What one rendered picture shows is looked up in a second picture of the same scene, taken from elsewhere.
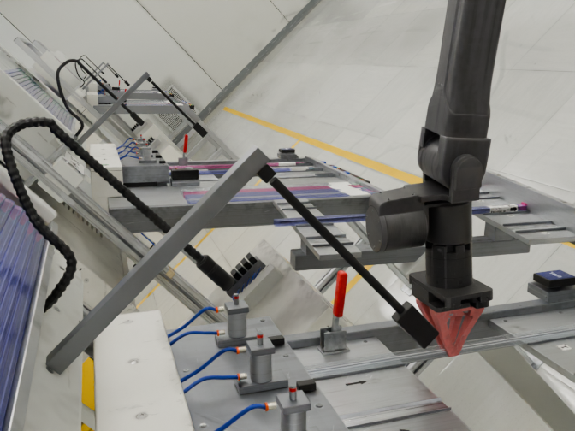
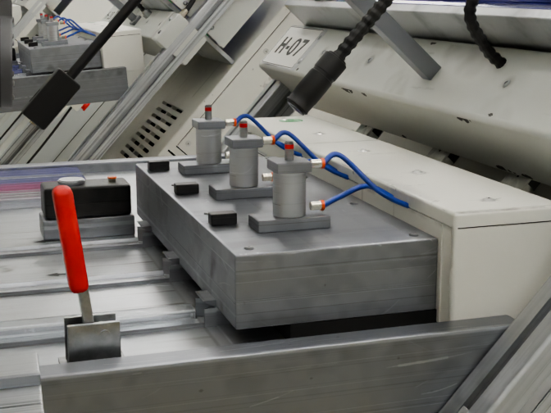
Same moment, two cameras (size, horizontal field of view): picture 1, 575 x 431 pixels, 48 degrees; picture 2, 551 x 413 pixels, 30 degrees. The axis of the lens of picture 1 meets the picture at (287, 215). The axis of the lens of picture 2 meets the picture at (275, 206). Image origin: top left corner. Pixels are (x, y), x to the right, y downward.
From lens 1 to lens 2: 1.37 m
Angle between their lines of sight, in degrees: 154
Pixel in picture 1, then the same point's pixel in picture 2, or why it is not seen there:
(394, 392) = (29, 306)
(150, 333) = (429, 190)
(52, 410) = (397, 70)
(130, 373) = (410, 166)
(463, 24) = not seen: outside the picture
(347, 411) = (119, 289)
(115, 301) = not seen: hidden behind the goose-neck
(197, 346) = (355, 221)
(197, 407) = (318, 184)
